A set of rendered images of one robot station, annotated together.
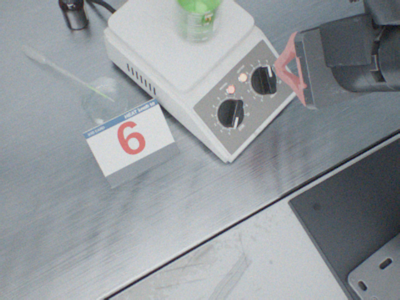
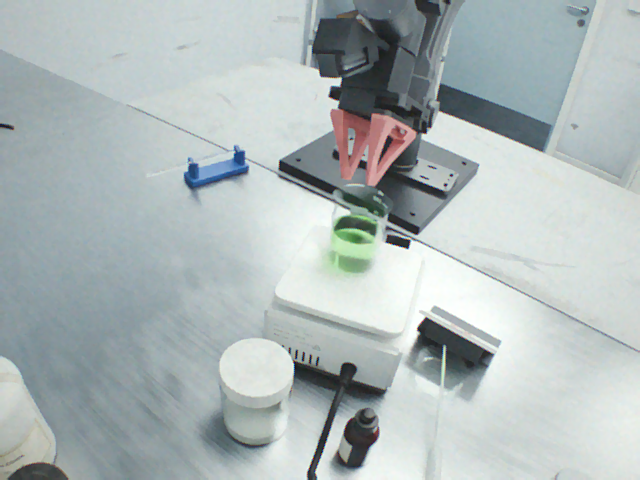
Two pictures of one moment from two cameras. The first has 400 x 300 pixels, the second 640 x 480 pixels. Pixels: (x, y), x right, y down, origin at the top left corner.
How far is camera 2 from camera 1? 0.63 m
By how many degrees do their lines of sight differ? 60
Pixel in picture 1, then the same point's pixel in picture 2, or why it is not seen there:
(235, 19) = (322, 236)
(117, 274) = (549, 314)
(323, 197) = (403, 211)
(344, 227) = (414, 199)
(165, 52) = (396, 276)
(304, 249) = (440, 222)
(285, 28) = (259, 264)
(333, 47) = (400, 84)
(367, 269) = (434, 183)
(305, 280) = (457, 219)
